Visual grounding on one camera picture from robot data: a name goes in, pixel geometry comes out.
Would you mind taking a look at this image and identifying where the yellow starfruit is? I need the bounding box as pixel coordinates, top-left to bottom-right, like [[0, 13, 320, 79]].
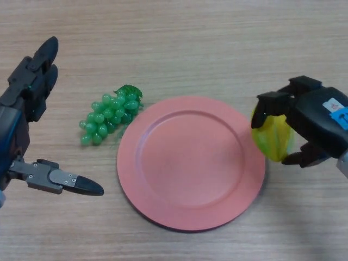
[[251, 108, 295, 164]]

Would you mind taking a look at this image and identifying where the green grape bunch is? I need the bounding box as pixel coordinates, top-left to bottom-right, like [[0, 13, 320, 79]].
[[78, 84, 144, 147]]

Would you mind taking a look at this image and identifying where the pink round plate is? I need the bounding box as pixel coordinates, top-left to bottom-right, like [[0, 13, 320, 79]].
[[116, 95, 266, 233]]

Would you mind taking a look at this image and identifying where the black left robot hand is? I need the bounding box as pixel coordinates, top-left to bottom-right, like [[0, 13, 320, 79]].
[[0, 36, 105, 197]]

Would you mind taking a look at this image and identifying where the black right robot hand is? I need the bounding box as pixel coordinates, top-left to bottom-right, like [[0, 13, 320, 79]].
[[250, 76, 348, 169]]

